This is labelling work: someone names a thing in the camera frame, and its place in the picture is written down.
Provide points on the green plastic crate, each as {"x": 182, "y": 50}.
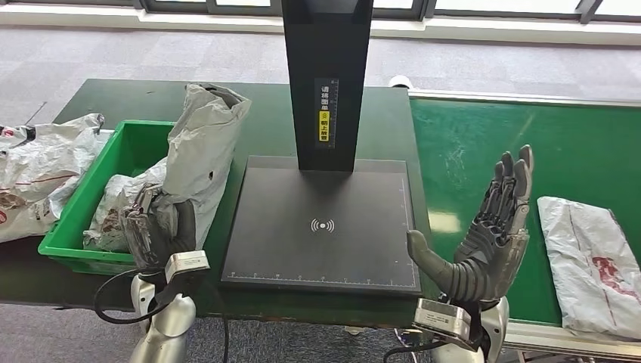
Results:
{"x": 135, "y": 145}

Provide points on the white crumpled courier bag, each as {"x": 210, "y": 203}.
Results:
{"x": 50, "y": 155}

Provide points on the dark green table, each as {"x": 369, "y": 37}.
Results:
{"x": 150, "y": 100}

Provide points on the white window sill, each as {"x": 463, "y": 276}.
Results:
{"x": 450, "y": 32}

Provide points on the dark window frame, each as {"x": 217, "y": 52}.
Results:
{"x": 210, "y": 7}

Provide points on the white conveyor end roller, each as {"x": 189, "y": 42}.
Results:
{"x": 400, "y": 81}

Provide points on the long grey parcel bag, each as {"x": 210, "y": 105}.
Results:
{"x": 205, "y": 145}

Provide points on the black yellow scanner label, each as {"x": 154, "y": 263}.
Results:
{"x": 326, "y": 115}

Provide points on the black inbound scanner machine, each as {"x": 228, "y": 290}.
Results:
{"x": 320, "y": 250}

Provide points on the white courier bag brown stains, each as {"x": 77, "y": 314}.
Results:
{"x": 30, "y": 220}

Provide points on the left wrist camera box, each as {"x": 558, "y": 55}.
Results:
{"x": 188, "y": 260}

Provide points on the green conveyor belt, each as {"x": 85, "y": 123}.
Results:
{"x": 475, "y": 140}

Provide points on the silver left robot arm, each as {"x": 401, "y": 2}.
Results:
{"x": 170, "y": 320}

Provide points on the white table foot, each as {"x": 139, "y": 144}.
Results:
{"x": 354, "y": 330}

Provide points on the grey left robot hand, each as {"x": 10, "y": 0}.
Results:
{"x": 150, "y": 240}

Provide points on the grey parcel bag red print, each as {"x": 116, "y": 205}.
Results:
{"x": 576, "y": 250}

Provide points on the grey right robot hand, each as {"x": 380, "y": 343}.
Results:
{"x": 493, "y": 240}

